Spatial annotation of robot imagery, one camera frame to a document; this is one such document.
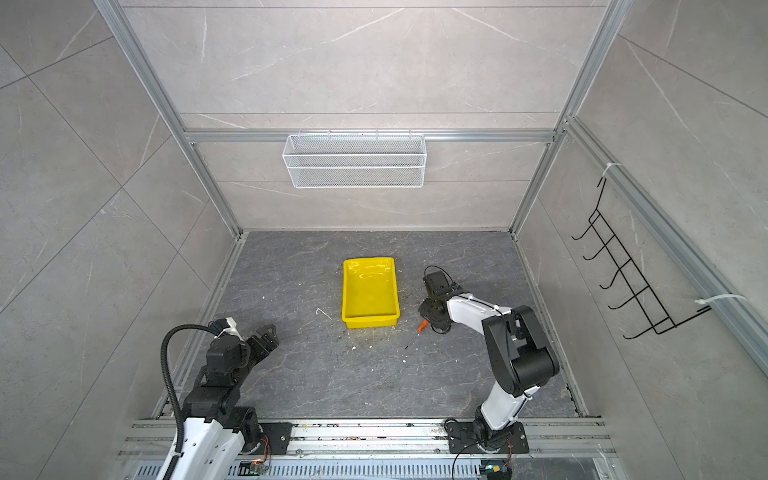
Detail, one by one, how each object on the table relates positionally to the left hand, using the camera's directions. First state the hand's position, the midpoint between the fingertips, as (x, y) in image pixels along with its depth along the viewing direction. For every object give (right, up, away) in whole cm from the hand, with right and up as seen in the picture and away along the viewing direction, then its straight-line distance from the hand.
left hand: (262, 328), depth 81 cm
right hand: (+48, +2, +15) cm, 50 cm away
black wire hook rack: (+91, +10, -18) cm, 94 cm away
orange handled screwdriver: (+47, -1, +11) cm, 48 cm away
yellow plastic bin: (+29, +7, +18) cm, 35 cm away
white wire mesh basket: (+23, +53, +19) cm, 61 cm away
